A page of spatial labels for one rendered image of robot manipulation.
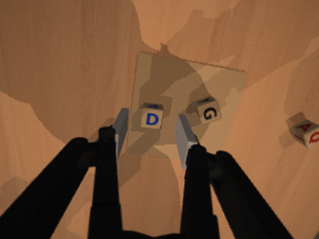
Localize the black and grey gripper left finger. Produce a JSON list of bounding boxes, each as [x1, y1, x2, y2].
[[0, 108, 129, 239]]

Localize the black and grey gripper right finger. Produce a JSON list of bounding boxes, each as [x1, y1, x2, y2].
[[174, 114, 294, 239]]

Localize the tan flat mat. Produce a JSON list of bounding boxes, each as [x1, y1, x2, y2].
[[127, 53, 248, 159]]

